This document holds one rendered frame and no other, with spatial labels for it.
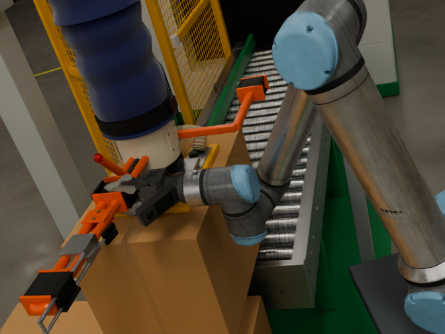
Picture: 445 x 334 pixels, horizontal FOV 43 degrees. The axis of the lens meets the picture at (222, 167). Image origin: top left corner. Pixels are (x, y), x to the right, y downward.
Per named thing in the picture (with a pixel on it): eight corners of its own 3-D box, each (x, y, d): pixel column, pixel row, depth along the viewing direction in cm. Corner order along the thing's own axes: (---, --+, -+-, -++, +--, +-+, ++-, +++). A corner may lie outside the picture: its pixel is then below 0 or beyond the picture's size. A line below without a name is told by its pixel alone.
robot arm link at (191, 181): (206, 213, 136) (195, 180, 131) (187, 215, 137) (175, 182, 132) (214, 191, 143) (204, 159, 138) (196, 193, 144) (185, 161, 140)
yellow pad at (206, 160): (191, 151, 184) (186, 138, 182) (220, 148, 181) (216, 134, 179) (157, 215, 157) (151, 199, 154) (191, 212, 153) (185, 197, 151)
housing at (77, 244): (77, 249, 133) (70, 234, 131) (103, 248, 131) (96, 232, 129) (64, 270, 127) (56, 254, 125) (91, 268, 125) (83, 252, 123)
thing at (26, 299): (48, 287, 123) (38, 270, 120) (77, 285, 120) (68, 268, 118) (28, 316, 116) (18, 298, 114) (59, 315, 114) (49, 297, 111)
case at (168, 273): (167, 226, 223) (134, 138, 204) (266, 219, 211) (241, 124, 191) (110, 348, 174) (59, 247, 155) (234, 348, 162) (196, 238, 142)
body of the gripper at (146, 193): (153, 193, 148) (197, 189, 144) (143, 213, 141) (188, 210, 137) (144, 169, 144) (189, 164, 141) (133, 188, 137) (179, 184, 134)
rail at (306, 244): (332, 52, 393) (328, 26, 383) (340, 51, 391) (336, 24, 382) (300, 301, 206) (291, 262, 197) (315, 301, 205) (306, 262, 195)
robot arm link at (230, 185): (257, 213, 133) (247, 179, 127) (207, 216, 136) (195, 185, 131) (263, 186, 140) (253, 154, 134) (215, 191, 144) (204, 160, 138)
